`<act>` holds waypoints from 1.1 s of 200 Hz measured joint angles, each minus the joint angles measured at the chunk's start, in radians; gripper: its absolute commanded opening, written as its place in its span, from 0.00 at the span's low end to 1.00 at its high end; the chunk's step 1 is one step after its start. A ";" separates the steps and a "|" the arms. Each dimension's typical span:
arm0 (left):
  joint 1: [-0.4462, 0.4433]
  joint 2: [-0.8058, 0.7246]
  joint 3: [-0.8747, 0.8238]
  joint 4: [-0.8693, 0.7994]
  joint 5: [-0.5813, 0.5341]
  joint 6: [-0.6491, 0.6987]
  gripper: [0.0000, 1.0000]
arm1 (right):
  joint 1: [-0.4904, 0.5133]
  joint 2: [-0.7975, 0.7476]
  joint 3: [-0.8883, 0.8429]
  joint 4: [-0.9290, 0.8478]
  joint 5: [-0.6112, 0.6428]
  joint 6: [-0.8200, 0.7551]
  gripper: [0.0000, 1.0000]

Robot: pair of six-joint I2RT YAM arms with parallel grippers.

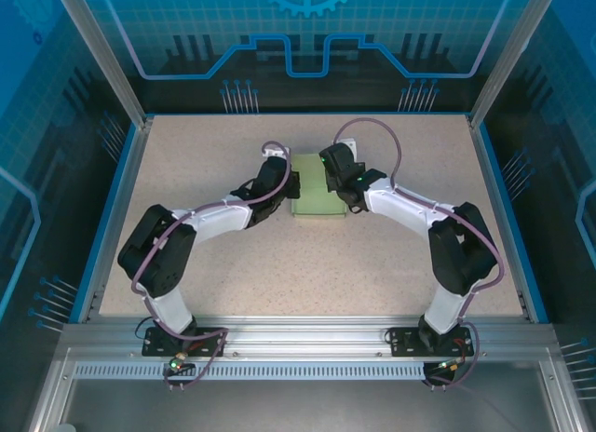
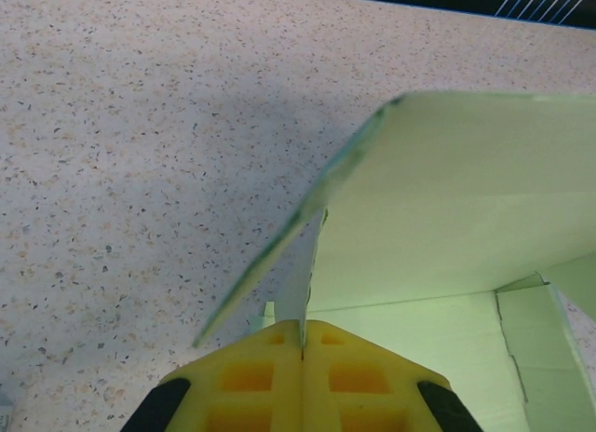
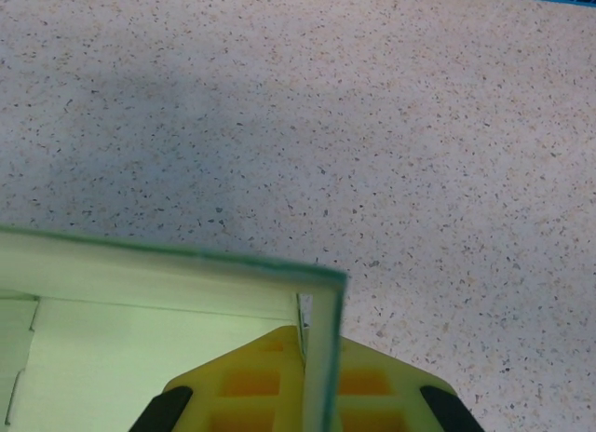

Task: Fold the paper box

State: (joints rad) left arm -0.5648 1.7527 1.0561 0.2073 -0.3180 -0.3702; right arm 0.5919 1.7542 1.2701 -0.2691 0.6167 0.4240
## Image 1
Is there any green paper box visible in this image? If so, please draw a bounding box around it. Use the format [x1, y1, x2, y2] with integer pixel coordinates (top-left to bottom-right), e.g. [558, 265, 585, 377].
[290, 154, 348, 220]

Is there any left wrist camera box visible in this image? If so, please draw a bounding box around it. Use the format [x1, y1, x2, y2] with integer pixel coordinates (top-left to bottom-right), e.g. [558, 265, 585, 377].
[262, 142, 293, 162]

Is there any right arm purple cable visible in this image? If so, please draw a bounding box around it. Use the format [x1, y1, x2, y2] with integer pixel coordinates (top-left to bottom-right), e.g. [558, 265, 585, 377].
[332, 117, 507, 389]

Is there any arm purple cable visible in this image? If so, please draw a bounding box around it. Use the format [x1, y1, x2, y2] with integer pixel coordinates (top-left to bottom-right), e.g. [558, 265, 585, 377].
[132, 141, 292, 392]
[332, 117, 507, 389]

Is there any left aluminium side rail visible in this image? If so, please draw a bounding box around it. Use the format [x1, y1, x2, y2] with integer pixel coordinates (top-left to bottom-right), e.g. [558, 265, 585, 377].
[76, 117, 155, 324]

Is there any aluminium side rail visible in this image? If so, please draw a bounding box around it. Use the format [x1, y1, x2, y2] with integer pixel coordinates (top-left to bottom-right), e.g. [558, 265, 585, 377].
[76, 117, 155, 324]
[467, 117, 536, 321]

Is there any right aluminium side rail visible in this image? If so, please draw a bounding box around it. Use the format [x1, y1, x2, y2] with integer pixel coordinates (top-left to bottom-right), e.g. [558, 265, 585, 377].
[467, 117, 536, 321]

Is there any aluminium mounting rail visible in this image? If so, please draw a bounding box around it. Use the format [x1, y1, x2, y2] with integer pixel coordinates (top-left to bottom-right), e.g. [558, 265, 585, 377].
[60, 316, 558, 358]

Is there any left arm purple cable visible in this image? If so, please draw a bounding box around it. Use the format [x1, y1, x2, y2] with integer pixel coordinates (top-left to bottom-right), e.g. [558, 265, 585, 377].
[132, 141, 292, 392]

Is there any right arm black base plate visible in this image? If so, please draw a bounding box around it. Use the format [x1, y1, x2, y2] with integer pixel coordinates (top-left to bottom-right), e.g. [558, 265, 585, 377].
[387, 325, 475, 358]

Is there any slotted grey cable duct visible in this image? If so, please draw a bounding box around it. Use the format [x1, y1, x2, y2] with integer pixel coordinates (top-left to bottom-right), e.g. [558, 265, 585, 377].
[73, 361, 427, 382]

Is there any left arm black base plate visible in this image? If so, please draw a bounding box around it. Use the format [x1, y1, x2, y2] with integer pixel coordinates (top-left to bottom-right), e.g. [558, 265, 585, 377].
[142, 327, 228, 358]

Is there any left cable connector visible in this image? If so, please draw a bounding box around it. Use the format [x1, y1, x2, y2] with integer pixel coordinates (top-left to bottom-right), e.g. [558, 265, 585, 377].
[168, 352, 196, 376]

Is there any cable connector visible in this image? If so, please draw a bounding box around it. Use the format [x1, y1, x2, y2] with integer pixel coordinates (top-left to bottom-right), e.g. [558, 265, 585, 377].
[168, 352, 196, 376]
[426, 357, 469, 375]

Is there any right aluminium frame post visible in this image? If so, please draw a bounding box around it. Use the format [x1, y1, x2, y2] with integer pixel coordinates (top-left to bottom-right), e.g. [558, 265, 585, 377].
[467, 0, 562, 128]

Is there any aluminium frame post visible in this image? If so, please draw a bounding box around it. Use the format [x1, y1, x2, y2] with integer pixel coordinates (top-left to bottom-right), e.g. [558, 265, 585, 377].
[467, 0, 562, 128]
[50, 0, 155, 128]

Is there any left aluminium frame post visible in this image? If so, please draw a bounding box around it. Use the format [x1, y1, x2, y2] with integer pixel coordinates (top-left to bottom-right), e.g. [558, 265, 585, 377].
[50, 0, 155, 128]

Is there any right cable connector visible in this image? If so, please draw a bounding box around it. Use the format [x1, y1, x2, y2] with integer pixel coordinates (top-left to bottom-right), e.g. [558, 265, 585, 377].
[426, 357, 469, 375]

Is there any aluminium lower frame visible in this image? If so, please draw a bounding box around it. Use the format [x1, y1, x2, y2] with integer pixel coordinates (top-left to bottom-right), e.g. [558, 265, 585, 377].
[27, 347, 588, 432]

